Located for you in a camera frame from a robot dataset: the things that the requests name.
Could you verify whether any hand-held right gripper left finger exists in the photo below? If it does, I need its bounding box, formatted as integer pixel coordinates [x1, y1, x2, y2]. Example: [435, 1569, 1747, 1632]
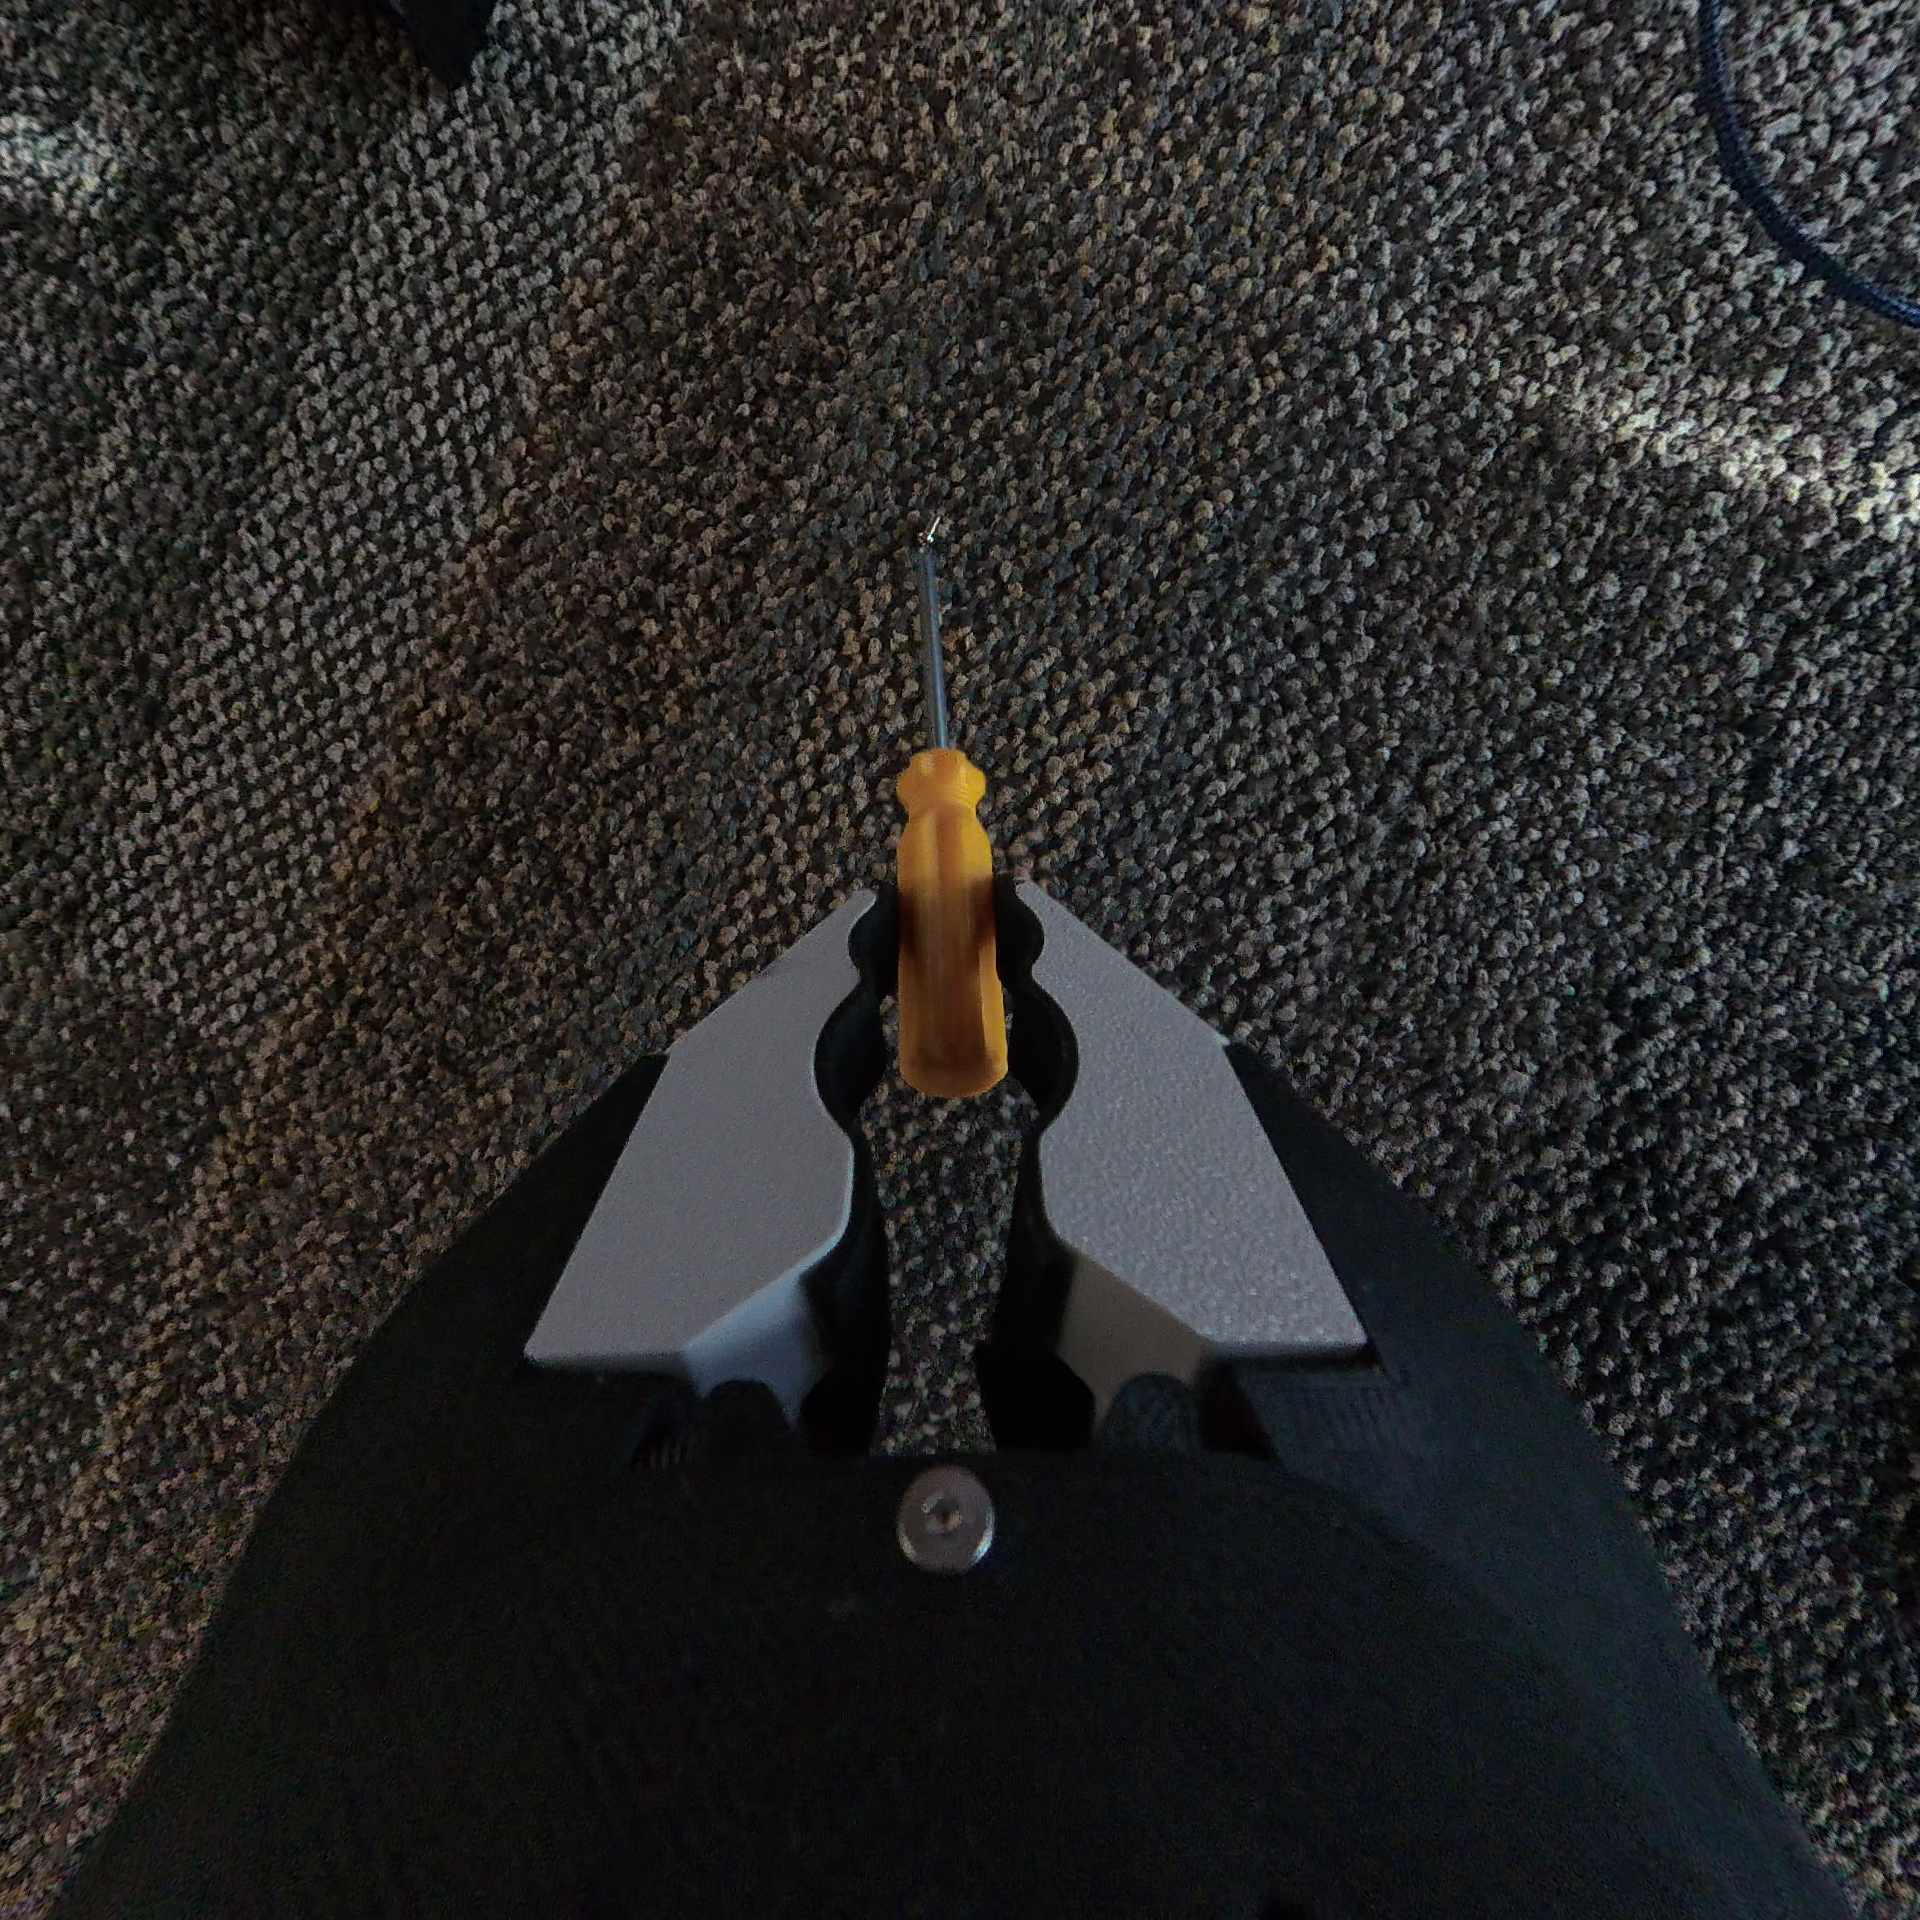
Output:
[526, 886, 902, 1453]

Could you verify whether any blue cable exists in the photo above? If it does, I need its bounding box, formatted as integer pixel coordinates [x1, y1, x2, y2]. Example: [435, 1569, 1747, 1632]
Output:
[1696, 0, 1920, 325]

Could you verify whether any dark furniture foot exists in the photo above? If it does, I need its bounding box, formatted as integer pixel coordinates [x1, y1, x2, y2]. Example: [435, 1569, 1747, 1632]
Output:
[390, 0, 494, 89]

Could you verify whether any orange handled screwdriver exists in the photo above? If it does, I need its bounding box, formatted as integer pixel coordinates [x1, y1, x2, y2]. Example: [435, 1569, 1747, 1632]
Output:
[894, 532, 994, 1096]

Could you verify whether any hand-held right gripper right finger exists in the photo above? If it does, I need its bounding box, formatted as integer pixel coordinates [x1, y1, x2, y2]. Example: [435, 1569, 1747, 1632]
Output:
[980, 877, 1370, 1453]

